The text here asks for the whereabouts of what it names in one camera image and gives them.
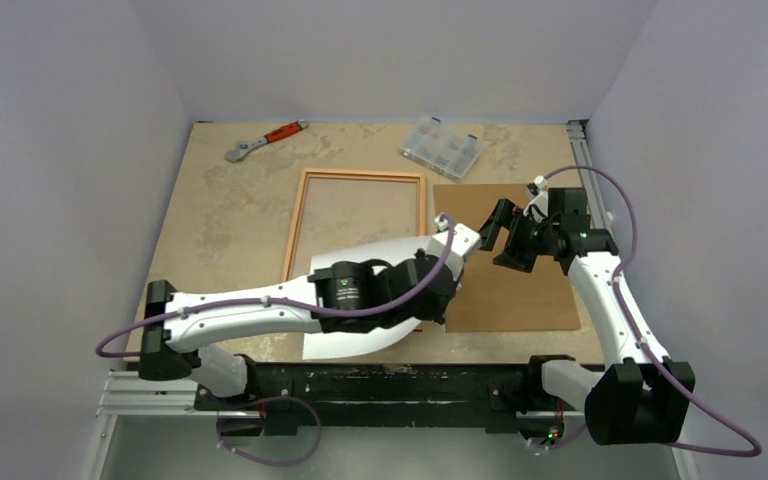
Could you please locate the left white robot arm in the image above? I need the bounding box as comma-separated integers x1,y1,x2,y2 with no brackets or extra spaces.
138,247,465,409

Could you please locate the brown fibreboard backing board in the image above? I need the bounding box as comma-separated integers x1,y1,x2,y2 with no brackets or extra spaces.
433,184,581,333

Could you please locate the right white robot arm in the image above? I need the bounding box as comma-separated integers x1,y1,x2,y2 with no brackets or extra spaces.
479,187,695,445

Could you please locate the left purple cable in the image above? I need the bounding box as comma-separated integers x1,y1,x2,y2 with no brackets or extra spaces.
95,211,458,468

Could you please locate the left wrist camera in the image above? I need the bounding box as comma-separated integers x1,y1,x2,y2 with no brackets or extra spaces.
424,213,481,280

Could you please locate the photo print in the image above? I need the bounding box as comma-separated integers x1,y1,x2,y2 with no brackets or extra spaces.
302,236,429,361

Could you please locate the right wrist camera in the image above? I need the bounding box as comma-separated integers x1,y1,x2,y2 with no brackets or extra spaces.
527,175,548,199

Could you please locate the orange wooden picture frame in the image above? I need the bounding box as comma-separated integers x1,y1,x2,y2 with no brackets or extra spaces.
281,168,427,281

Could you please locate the red handled adjustable wrench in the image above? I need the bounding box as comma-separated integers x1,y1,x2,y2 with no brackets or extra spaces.
224,119,310,163

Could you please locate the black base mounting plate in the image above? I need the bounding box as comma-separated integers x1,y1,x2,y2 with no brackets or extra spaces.
194,362,577,445

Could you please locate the clear plastic organizer box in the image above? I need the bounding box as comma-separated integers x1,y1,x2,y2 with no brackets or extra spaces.
399,116,486,183

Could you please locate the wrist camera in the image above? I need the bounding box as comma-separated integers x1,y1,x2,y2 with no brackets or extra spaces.
527,175,548,199
424,213,481,280

